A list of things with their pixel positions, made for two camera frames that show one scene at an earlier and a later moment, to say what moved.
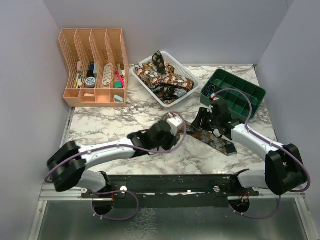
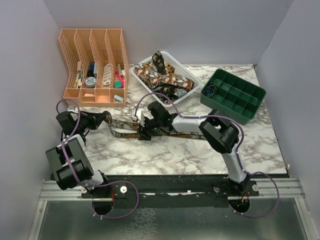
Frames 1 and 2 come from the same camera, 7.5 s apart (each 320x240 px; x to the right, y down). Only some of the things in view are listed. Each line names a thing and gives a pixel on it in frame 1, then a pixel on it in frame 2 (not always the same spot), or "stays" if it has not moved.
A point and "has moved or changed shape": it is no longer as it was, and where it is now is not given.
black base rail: x=170 y=191 stays
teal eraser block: x=117 y=84 stays
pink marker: x=121 y=80 stays
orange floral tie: x=221 y=144 has moved or changed shape
